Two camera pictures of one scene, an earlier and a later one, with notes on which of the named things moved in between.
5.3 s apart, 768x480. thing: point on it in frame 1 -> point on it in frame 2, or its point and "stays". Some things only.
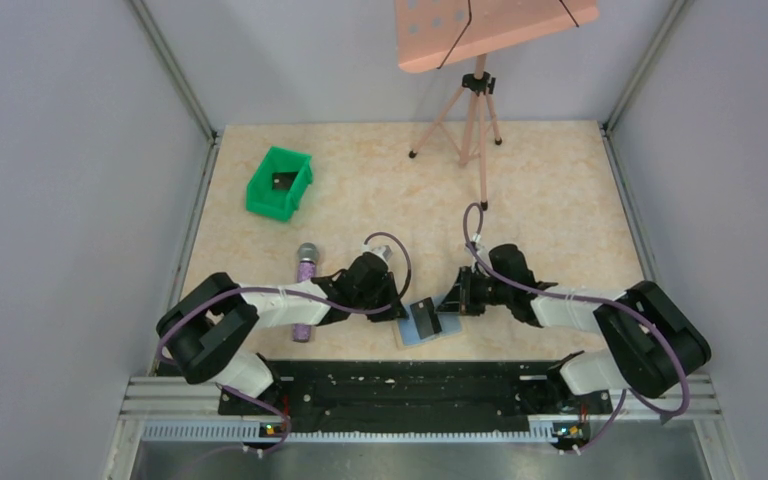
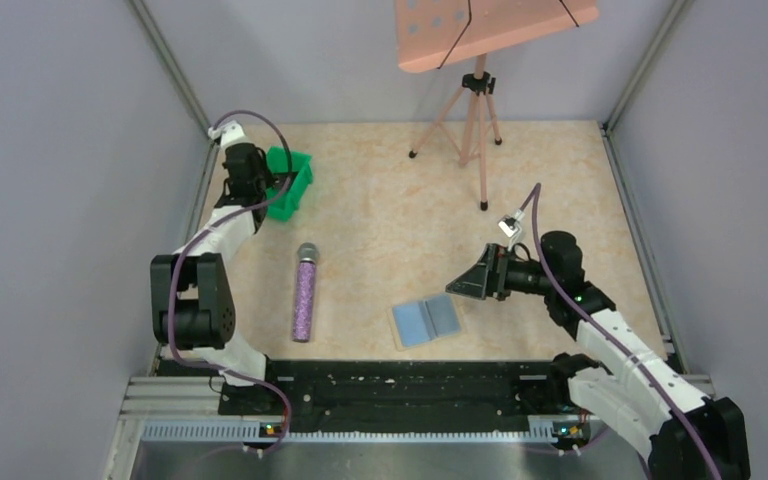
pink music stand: (432, 34) stays
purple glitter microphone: (307, 254) stays
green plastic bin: (261, 199) stays
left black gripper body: (389, 295) -> (246, 192)
